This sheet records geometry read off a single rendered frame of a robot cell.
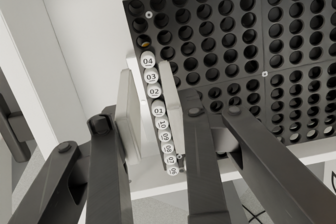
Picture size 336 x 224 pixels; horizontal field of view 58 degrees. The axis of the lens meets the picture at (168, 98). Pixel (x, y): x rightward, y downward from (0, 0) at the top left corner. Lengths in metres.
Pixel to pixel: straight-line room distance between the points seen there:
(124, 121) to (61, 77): 0.18
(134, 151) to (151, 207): 1.52
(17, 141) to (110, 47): 0.13
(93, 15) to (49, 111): 0.11
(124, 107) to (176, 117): 0.03
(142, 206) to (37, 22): 1.44
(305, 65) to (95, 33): 0.21
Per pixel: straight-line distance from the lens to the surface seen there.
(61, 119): 0.30
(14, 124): 0.30
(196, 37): 0.26
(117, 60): 0.33
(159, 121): 0.28
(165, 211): 1.70
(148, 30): 0.26
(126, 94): 0.18
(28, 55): 0.26
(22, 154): 0.32
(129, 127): 0.16
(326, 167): 0.50
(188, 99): 0.17
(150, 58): 0.25
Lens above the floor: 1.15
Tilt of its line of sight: 63 degrees down
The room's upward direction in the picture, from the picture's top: 170 degrees clockwise
